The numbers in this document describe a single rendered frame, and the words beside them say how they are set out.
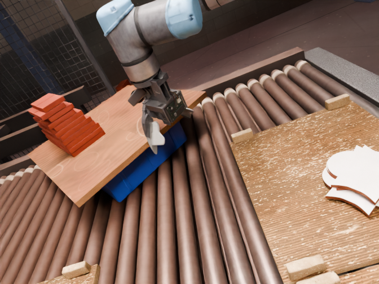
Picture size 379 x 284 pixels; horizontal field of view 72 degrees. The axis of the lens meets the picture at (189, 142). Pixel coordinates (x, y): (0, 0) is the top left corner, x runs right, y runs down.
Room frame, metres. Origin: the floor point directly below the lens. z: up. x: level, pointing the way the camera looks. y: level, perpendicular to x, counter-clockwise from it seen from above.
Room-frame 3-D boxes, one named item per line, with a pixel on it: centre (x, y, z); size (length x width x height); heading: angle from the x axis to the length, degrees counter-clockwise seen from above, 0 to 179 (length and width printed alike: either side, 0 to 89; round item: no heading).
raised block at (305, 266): (0.21, -0.08, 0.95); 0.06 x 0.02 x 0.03; 81
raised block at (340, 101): (0.55, -0.41, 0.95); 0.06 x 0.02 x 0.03; 81
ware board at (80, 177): (0.85, 0.23, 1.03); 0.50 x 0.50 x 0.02; 32
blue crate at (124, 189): (0.79, 0.21, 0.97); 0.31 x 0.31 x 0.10; 32
